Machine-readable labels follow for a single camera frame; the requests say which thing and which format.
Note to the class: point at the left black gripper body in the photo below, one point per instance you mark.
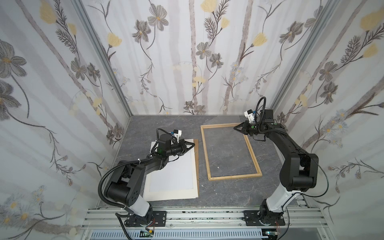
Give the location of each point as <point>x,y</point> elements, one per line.
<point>175,149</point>

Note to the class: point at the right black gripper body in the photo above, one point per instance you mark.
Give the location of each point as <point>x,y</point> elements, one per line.
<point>244,128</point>

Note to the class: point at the wooden picture frame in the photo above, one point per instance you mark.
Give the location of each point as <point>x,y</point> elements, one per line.
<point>258,174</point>

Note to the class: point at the white mat photo sheet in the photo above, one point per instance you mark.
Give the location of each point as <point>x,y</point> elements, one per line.
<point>178,180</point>

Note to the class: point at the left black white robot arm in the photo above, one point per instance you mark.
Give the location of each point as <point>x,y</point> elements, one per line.
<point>121,185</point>

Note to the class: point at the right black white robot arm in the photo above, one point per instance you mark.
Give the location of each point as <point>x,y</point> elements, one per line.
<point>299,170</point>

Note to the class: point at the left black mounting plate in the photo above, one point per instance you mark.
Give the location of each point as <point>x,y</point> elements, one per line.
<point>156,218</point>

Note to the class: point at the black mounting plate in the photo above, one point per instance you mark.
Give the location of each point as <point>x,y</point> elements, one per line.
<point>252,217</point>
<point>156,218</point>

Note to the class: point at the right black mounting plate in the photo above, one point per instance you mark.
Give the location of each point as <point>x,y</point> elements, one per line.
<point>252,217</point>

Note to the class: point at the small green circuit board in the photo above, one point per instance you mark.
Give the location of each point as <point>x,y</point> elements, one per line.
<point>146,234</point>

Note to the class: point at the brown frame backing board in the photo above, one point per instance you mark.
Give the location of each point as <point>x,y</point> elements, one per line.
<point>196,151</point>

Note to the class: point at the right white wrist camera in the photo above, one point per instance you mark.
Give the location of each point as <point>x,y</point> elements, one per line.
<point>251,116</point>

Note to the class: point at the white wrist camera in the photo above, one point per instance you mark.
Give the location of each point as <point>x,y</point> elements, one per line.
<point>177,134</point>
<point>251,116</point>

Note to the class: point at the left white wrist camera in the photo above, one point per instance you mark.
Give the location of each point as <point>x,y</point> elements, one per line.
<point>177,134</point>

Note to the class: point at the right corner aluminium post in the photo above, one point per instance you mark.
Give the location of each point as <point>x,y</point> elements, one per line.
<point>310,43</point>

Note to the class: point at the corner aluminium post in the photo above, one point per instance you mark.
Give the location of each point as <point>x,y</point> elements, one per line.
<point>101,53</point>
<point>310,43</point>

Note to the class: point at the white slotted cable duct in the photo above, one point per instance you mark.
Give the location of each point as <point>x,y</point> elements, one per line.
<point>202,234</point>

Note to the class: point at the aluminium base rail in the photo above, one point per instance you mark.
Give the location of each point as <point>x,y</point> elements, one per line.
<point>232,217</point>

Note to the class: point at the left corner aluminium post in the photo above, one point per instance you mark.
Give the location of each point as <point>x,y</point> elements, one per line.
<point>101,53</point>

